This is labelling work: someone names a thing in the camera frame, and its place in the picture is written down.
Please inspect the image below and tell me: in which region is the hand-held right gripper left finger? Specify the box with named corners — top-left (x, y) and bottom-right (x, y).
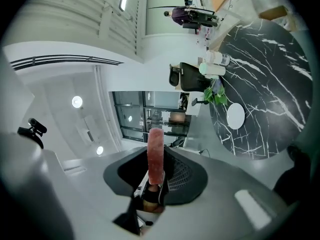
top-left (59, 145), bottom-right (150, 240)

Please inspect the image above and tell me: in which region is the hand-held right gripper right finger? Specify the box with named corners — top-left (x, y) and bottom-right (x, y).
top-left (149, 145), bottom-right (300, 240)

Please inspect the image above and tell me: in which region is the brown square food piece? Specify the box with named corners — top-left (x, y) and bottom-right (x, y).
top-left (146, 127), bottom-right (165, 186)

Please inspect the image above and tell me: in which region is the small white round plate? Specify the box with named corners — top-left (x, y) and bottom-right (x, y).
top-left (226, 102), bottom-right (246, 130)

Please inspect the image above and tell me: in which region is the white ceiling air conditioner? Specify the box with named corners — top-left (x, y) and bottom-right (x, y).
top-left (74, 116), bottom-right (96, 145)

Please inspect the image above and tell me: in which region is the black framed glass door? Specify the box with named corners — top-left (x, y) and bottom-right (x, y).
top-left (112, 90), bottom-right (193, 144)

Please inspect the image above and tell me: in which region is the green leafy plant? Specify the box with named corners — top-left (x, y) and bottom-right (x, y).
top-left (203, 80), bottom-right (229, 107)

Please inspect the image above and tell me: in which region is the black office chair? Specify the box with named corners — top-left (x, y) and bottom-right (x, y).
top-left (182, 5), bottom-right (220, 29)
top-left (169, 61), bottom-right (214, 93)

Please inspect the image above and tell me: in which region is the mint lid tumbler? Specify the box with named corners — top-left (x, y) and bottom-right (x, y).
top-left (198, 61), bottom-right (227, 76)

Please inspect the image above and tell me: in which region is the clear plastic bottle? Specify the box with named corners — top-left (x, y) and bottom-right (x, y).
top-left (206, 50), bottom-right (231, 66)

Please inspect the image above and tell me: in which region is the brown cardboard box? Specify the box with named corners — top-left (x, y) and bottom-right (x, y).
top-left (258, 5), bottom-right (290, 21)

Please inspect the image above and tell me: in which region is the black head camera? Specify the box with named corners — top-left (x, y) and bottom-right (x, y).
top-left (17, 117), bottom-right (48, 150)

